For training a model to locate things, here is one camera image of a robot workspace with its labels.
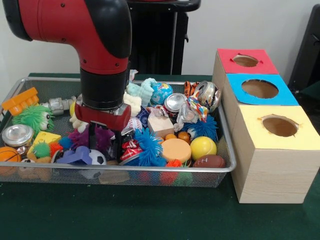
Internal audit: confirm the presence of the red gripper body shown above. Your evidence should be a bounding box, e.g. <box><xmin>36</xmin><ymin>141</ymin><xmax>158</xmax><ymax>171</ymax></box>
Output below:
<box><xmin>74</xmin><ymin>94</ymin><xmax>132</xmax><ymax>133</ymax></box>

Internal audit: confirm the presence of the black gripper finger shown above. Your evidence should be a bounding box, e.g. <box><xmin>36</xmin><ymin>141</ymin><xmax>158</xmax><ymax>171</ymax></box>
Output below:
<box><xmin>88</xmin><ymin>121</ymin><xmax>97</xmax><ymax>151</ymax></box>
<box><xmin>114</xmin><ymin>129</ymin><xmax>123</xmax><ymax>162</ymax></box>

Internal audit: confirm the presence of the cream knitted cloth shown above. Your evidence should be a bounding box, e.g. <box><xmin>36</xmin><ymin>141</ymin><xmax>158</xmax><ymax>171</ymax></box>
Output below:
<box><xmin>69</xmin><ymin>91</ymin><xmax>143</xmax><ymax>133</ymax></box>

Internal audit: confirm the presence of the light blue knitted cloth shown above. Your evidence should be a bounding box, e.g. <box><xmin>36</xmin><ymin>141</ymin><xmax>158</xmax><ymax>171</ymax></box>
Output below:
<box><xmin>126</xmin><ymin>77</ymin><xmax>158</xmax><ymax>106</ymax></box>

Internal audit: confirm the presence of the shallow clear mesh bin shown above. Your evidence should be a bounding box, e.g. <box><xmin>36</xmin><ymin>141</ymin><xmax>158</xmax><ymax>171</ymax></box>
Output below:
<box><xmin>0</xmin><ymin>76</ymin><xmax>237</xmax><ymax>188</ymax></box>

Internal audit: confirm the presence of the purple plastic block toy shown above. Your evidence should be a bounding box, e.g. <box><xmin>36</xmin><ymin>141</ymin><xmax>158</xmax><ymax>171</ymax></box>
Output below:
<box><xmin>56</xmin><ymin>146</ymin><xmax>92</xmax><ymax>166</ymax></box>

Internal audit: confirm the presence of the large blue spiky ball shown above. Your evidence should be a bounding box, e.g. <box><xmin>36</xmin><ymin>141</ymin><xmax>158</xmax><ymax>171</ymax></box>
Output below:
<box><xmin>123</xmin><ymin>127</ymin><xmax>168</xmax><ymax>167</ymax></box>

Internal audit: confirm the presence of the plain wooden cube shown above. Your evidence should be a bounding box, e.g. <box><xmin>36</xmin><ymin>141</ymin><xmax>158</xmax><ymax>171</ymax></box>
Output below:
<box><xmin>147</xmin><ymin>113</ymin><xmax>175</xmax><ymax>138</ymax></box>

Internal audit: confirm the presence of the blue globe print ball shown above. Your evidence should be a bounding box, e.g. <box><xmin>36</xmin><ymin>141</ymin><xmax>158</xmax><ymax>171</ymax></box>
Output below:
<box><xmin>150</xmin><ymin>82</ymin><xmax>174</xmax><ymax>105</ymax></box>

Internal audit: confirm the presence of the green spiky toy with eyes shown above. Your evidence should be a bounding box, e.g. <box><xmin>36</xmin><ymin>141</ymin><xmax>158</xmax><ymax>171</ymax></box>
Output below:
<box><xmin>12</xmin><ymin>104</ymin><xmax>55</xmax><ymax>131</ymax></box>

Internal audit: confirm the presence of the orange plastic toy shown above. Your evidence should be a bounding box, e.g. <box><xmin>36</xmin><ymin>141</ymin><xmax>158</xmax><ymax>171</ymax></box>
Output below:
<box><xmin>1</xmin><ymin>87</ymin><xmax>40</xmax><ymax>116</ymax></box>

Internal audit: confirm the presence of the yellow ball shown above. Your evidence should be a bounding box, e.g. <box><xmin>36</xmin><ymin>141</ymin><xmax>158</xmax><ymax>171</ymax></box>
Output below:
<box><xmin>189</xmin><ymin>136</ymin><xmax>218</xmax><ymax>161</ymax></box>

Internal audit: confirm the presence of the orange toy basketball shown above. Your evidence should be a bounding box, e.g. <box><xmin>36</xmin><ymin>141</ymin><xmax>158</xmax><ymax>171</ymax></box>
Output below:
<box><xmin>0</xmin><ymin>146</ymin><xmax>22</xmax><ymax>176</ymax></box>

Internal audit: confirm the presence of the small blue spiky ball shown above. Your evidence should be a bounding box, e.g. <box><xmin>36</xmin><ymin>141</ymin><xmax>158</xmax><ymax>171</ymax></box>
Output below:
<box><xmin>186</xmin><ymin>114</ymin><xmax>219</xmax><ymax>141</ymax></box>

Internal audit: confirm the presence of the brown toy football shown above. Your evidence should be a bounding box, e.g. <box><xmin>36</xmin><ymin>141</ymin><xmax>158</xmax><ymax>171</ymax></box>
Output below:
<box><xmin>192</xmin><ymin>154</ymin><xmax>226</xmax><ymax>169</ymax></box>

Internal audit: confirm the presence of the dark green side table cloth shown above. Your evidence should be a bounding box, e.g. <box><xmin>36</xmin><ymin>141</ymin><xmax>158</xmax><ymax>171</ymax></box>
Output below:
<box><xmin>298</xmin><ymin>79</ymin><xmax>320</xmax><ymax>101</ymax></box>

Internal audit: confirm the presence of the black panel stand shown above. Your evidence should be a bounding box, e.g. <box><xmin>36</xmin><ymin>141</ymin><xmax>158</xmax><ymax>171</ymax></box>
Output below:
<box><xmin>287</xmin><ymin>3</ymin><xmax>320</xmax><ymax>88</ymax></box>

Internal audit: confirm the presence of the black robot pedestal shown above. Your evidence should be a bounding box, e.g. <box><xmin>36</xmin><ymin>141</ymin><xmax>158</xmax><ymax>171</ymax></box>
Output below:
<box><xmin>126</xmin><ymin>0</ymin><xmax>202</xmax><ymax>75</ymax></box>

